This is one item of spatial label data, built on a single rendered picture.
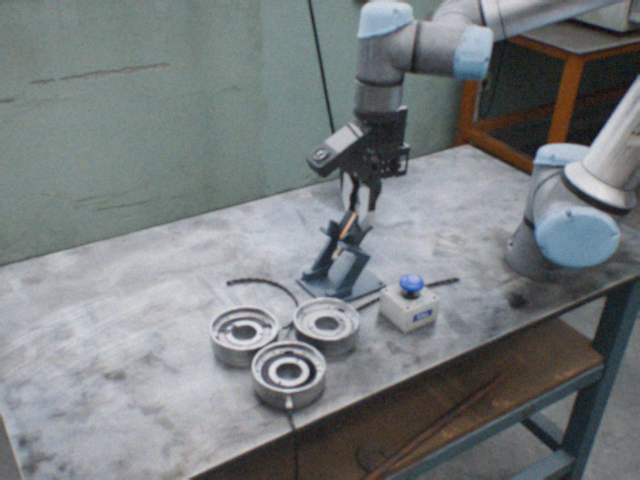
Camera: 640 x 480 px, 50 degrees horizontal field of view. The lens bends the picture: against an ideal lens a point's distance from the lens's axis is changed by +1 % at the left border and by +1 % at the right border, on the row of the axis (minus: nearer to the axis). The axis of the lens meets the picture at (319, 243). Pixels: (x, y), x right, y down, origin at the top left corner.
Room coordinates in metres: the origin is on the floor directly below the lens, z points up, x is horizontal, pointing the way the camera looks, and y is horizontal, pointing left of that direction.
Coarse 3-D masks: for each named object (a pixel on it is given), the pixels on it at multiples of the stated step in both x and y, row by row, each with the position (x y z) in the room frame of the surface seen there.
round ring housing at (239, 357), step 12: (228, 312) 0.86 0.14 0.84; (240, 312) 0.87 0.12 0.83; (252, 312) 0.87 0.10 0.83; (264, 312) 0.86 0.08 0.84; (216, 324) 0.84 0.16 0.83; (240, 324) 0.84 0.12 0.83; (252, 324) 0.84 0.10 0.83; (276, 324) 0.83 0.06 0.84; (216, 336) 0.81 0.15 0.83; (228, 336) 0.81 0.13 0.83; (240, 336) 0.84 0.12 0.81; (252, 336) 0.84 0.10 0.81; (276, 336) 0.81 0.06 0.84; (216, 348) 0.78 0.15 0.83; (228, 348) 0.77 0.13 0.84; (240, 348) 0.77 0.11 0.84; (252, 348) 0.77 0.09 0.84; (228, 360) 0.77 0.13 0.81; (240, 360) 0.77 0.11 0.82; (252, 360) 0.77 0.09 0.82
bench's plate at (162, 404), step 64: (320, 192) 1.35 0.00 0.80; (384, 192) 1.36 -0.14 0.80; (448, 192) 1.37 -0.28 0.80; (512, 192) 1.38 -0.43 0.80; (64, 256) 1.06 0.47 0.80; (128, 256) 1.06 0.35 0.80; (192, 256) 1.07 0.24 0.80; (256, 256) 1.08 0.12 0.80; (384, 256) 1.10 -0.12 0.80; (448, 256) 1.10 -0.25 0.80; (0, 320) 0.87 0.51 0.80; (64, 320) 0.87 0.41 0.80; (128, 320) 0.88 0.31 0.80; (192, 320) 0.88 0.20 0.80; (384, 320) 0.90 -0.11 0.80; (448, 320) 0.91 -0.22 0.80; (512, 320) 0.91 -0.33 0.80; (0, 384) 0.72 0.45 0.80; (64, 384) 0.73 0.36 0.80; (128, 384) 0.73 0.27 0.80; (192, 384) 0.73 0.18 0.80; (384, 384) 0.75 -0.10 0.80; (64, 448) 0.61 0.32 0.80; (128, 448) 0.62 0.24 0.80; (192, 448) 0.62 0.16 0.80; (256, 448) 0.62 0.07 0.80
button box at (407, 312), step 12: (396, 288) 0.93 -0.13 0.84; (384, 300) 0.91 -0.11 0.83; (396, 300) 0.90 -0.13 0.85; (408, 300) 0.90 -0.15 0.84; (420, 300) 0.90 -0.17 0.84; (432, 300) 0.90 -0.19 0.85; (384, 312) 0.91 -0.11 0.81; (396, 312) 0.89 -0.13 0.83; (408, 312) 0.87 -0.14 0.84; (420, 312) 0.88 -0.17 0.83; (432, 312) 0.90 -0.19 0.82; (396, 324) 0.88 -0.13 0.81; (408, 324) 0.87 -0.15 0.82; (420, 324) 0.88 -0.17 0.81
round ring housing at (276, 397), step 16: (272, 352) 0.78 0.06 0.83; (304, 352) 0.78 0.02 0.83; (256, 368) 0.74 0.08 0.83; (272, 368) 0.74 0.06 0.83; (288, 368) 0.76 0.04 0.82; (304, 368) 0.74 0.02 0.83; (320, 368) 0.75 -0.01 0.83; (256, 384) 0.71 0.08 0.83; (288, 384) 0.71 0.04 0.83; (320, 384) 0.71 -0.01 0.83; (272, 400) 0.69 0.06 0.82; (288, 400) 0.68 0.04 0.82; (304, 400) 0.69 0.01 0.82
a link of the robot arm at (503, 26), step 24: (456, 0) 1.16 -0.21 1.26; (480, 0) 1.11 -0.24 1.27; (504, 0) 1.09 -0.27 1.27; (528, 0) 1.08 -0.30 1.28; (552, 0) 1.07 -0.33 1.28; (576, 0) 1.07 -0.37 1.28; (600, 0) 1.07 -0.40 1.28; (624, 0) 1.07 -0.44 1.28; (480, 24) 1.09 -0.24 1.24; (504, 24) 1.09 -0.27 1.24; (528, 24) 1.08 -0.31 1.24
